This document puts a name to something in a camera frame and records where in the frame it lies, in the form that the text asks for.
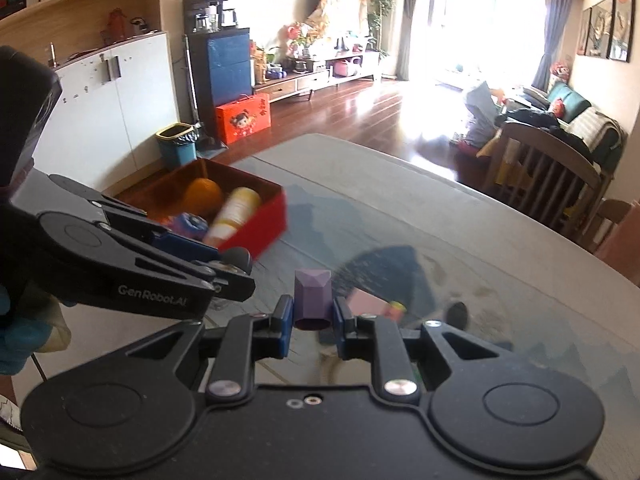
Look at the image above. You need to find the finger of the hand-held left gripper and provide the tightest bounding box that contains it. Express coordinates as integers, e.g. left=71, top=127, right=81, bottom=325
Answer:
left=150, top=230, right=254, bottom=287

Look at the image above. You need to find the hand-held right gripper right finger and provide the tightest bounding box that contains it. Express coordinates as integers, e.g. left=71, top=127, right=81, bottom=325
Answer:
left=334, top=296, right=516, bottom=403

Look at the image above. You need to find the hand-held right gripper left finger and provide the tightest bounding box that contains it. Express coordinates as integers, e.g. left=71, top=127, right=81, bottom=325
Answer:
left=107, top=294, right=296, bottom=403

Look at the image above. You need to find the pink eraser block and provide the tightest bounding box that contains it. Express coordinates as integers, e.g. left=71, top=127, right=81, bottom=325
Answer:
left=347, top=287, right=392, bottom=317

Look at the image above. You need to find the purple faceted block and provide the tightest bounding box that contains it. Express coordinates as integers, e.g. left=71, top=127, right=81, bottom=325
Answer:
left=294, top=269, right=334, bottom=332

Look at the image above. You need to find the orange fruit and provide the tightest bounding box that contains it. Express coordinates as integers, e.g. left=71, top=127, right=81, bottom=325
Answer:
left=181, top=178, right=224, bottom=219

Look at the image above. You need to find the yellow plastic bottle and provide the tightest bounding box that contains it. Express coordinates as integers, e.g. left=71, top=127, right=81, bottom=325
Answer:
left=202, top=186, right=264, bottom=249

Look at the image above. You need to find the red storage box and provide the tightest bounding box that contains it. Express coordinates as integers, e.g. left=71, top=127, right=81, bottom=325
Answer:
left=117, top=157, right=289, bottom=261

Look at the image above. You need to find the person's left hand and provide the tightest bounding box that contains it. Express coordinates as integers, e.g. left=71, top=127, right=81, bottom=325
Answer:
left=0, top=284, right=55, bottom=377

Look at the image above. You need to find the teal trash bin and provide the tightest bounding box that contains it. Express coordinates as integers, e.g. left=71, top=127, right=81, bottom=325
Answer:
left=155, top=122, right=202, bottom=169

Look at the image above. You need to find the orange gift box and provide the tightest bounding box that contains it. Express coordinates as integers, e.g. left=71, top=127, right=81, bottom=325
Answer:
left=216, top=93, right=272, bottom=145

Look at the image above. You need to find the white cabinet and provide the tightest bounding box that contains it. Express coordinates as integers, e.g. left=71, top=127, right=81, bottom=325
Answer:
left=32, top=32, right=172, bottom=197

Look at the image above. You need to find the black cabinet blue front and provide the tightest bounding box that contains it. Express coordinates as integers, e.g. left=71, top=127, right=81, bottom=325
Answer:
left=182, top=0, right=254, bottom=127

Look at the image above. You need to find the wooden tv stand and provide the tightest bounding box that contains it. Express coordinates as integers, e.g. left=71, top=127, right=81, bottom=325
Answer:
left=252, top=50, right=382, bottom=104

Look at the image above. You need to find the wooden slatted chair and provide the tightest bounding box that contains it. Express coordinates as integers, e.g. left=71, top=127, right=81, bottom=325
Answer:
left=482, top=121, right=616, bottom=250

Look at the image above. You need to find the cloth covered television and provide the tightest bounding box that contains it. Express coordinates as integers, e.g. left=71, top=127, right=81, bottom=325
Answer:
left=302, top=0, right=372, bottom=37

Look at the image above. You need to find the green potted plant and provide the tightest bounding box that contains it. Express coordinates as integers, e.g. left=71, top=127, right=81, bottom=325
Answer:
left=367, top=0, right=396, bottom=57

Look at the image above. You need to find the white standing air conditioner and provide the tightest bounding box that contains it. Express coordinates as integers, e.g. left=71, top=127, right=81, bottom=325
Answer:
left=382, top=0, right=409, bottom=79

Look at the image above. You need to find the teal sofa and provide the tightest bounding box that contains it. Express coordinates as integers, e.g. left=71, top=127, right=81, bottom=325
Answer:
left=520, top=82, right=627, bottom=162

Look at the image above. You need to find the grey blue curtain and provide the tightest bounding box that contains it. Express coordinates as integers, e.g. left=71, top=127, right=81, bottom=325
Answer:
left=405, top=0, right=424, bottom=81
left=531, top=0, right=574, bottom=91

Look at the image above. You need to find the small framed painting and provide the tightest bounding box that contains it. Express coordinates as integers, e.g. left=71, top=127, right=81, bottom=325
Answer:
left=577, top=7, right=594, bottom=56

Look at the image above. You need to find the medium framed painting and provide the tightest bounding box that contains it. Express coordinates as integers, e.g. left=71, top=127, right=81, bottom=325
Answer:
left=591, top=0, right=616, bottom=59

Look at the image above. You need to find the large framed painting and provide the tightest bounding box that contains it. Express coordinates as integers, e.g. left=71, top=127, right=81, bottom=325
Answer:
left=611, top=0, right=636, bottom=63

